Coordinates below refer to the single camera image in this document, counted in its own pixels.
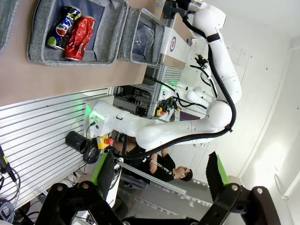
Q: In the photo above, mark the crushed red soda can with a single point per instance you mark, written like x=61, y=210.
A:
x=79, y=37

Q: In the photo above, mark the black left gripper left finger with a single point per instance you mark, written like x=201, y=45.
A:
x=106, y=175

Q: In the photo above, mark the yellow emergency stop button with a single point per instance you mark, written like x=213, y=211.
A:
x=103, y=141

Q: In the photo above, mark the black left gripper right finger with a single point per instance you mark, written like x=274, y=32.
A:
x=215, y=175

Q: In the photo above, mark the black Pepsi soda can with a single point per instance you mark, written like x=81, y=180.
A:
x=63, y=28

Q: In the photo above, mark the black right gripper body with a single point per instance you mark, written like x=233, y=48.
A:
x=182, y=4

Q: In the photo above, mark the clear plastic cup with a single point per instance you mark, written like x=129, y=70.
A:
x=144, y=37

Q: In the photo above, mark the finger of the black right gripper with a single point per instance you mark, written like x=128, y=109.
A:
x=167, y=10

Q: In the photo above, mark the seated person black shirt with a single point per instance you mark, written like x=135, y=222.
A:
x=164, y=168

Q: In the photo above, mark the black plastic tube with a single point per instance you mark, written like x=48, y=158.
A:
x=75, y=141

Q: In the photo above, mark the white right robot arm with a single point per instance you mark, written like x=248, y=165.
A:
x=175, y=131

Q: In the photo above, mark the aluminium slotted frame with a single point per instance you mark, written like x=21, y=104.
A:
x=35, y=129

